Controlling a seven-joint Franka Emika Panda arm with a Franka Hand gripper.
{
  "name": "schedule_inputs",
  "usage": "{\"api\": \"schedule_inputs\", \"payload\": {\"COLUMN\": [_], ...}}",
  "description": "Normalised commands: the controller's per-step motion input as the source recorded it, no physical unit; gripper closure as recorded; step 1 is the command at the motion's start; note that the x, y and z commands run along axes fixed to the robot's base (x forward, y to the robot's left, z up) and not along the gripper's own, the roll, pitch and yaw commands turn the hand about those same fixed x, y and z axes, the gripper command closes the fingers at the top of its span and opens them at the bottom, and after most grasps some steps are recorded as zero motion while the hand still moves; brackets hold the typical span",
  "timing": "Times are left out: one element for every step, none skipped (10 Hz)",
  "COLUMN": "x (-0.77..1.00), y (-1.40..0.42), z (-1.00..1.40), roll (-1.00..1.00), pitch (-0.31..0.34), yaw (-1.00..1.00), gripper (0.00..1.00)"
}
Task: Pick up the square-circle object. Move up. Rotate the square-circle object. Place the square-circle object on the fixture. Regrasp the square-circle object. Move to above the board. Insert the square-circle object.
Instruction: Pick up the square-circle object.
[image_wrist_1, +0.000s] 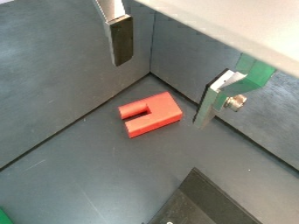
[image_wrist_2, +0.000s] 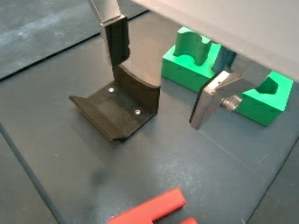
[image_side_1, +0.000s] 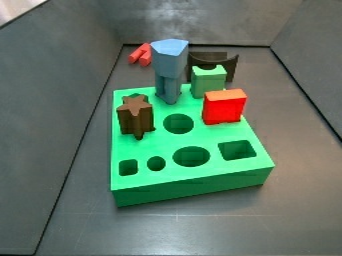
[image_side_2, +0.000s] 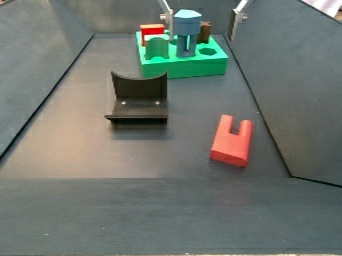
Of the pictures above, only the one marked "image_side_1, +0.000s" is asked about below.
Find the green shape sorter base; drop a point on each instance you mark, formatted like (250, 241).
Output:
(184, 158)

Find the blue pentagon block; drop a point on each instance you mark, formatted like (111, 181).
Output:
(169, 54)

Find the red cube block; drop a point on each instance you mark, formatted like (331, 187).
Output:
(223, 106)

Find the red square-circle object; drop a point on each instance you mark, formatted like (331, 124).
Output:
(141, 55)

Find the black curved fixture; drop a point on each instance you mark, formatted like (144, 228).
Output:
(207, 60)

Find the brown star block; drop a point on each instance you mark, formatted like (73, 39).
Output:
(135, 116)

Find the green notched block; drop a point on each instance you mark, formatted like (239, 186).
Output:
(207, 80)

